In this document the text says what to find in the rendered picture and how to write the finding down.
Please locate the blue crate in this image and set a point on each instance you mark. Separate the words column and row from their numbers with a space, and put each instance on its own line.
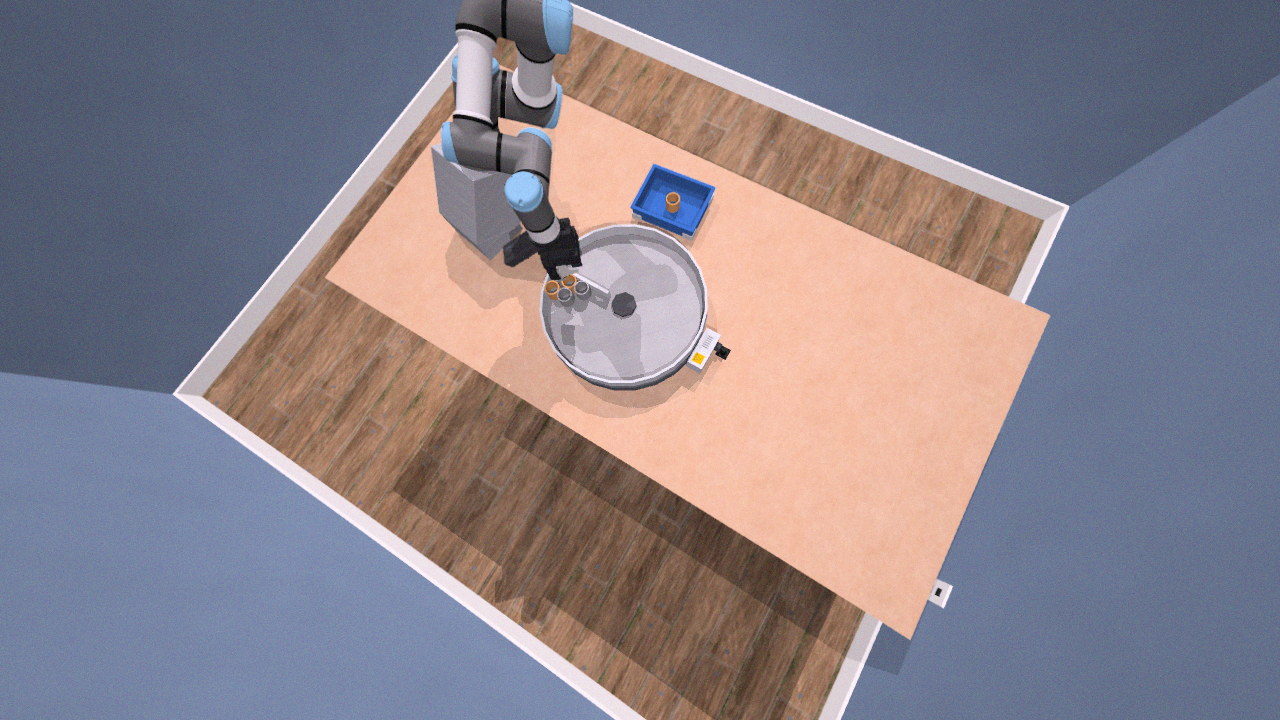
column 650, row 202

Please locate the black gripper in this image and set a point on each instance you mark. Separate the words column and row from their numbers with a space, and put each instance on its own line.
column 566, row 250

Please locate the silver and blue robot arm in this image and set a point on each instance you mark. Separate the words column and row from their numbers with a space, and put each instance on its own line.
column 541, row 29

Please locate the grey round turntable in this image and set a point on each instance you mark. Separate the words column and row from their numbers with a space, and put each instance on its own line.
column 648, row 304

